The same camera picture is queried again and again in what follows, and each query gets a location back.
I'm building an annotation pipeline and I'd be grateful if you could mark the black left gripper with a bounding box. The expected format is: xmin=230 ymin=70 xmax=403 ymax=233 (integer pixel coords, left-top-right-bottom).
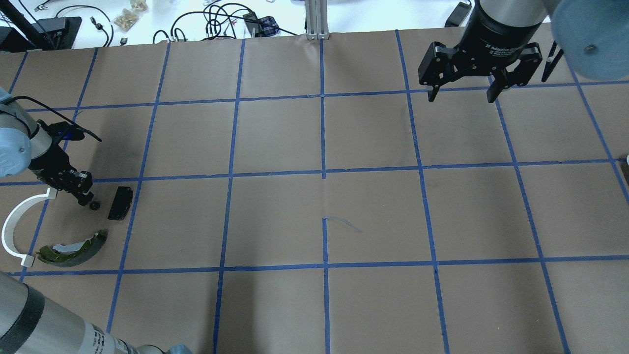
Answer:
xmin=29 ymin=144 xmax=94 ymax=206

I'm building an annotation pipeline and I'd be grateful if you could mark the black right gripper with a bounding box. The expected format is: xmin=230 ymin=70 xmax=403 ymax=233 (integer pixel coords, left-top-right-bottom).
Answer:
xmin=418 ymin=0 xmax=543 ymax=103

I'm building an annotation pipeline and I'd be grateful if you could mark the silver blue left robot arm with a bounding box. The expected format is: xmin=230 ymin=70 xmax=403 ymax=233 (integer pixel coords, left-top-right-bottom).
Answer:
xmin=0 ymin=88 xmax=102 ymax=206

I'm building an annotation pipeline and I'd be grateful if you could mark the black brake pad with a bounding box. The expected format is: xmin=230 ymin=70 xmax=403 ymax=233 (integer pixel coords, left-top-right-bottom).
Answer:
xmin=107 ymin=186 xmax=134 ymax=220

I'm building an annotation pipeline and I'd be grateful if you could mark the green brake shoe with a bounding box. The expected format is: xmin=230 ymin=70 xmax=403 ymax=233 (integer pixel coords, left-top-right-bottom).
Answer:
xmin=36 ymin=229 xmax=108 ymax=267

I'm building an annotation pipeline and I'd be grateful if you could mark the black power adapter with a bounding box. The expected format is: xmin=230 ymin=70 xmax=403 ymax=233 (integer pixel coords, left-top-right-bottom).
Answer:
xmin=444 ymin=0 xmax=472 ymax=28

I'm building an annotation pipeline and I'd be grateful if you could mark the black stand base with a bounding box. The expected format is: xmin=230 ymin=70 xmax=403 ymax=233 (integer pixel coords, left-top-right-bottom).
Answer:
xmin=0 ymin=17 xmax=83 ymax=53

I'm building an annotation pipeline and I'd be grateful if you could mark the bag of wooden pieces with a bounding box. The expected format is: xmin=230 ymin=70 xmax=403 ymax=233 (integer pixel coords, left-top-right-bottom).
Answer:
xmin=112 ymin=0 xmax=149 ymax=33

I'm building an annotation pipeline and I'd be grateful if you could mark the white curved plastic bracket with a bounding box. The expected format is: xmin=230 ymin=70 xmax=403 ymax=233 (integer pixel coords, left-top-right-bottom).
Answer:
xmin=1 ymin=187 xmax=58 ymax=267

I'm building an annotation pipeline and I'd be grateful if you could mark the aluminium frame post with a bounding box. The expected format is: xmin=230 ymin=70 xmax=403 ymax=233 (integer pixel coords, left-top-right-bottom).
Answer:
xmin=304 ymin=0 xmax=330 ymax=40

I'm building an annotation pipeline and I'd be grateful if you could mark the black cable bundle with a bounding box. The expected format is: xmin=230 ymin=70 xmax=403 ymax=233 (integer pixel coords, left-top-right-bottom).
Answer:
xmin=153 ymin=1 xmax=300 ymax=44

